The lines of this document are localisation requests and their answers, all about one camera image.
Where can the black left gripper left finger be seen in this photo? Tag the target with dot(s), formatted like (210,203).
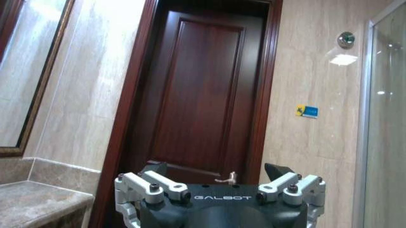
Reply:
(149,183)

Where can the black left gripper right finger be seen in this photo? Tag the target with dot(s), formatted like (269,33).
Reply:
(290,183)

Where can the marble vanity counter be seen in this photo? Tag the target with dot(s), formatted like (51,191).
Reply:
(42,202)

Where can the dark red wooden door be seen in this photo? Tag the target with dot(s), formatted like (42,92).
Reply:
(203,95)

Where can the blue yellow wall sticker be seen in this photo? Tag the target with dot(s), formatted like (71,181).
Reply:
(308,111)

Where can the glass shower enclosure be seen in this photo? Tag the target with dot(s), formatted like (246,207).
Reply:
(384,118)

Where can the dark red door frame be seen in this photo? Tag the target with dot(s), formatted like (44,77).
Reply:
(197,78)

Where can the gold framed wall mirror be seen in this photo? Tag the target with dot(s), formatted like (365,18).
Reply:
(22,76)

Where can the round chrome wall fixture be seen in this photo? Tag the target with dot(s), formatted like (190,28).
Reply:
(346,39)

